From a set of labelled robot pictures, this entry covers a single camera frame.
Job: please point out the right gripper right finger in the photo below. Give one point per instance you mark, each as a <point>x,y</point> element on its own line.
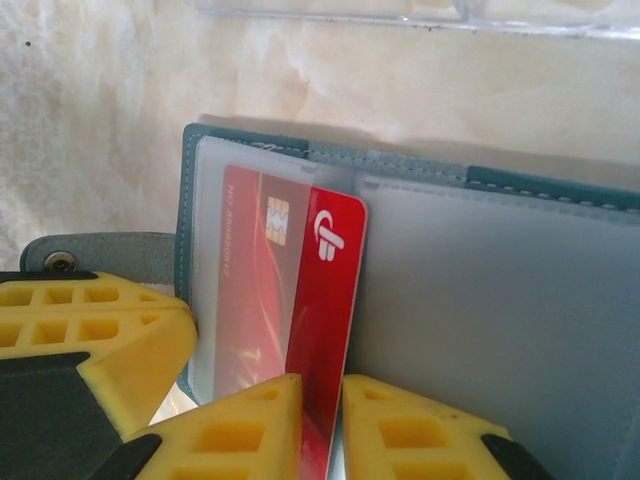
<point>415,440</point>

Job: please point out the red card with chip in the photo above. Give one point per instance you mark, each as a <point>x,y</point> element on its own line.
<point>330,300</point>

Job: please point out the clear acrylic card stand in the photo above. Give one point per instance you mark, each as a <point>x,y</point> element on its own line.
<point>550,27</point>

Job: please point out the teal leather card holder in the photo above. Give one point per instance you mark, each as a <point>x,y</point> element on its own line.
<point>475,300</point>

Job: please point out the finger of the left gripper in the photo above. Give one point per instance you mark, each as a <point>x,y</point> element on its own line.
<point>150,360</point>
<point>100,306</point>

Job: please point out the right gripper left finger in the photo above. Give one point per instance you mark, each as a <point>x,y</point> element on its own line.
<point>240,440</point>

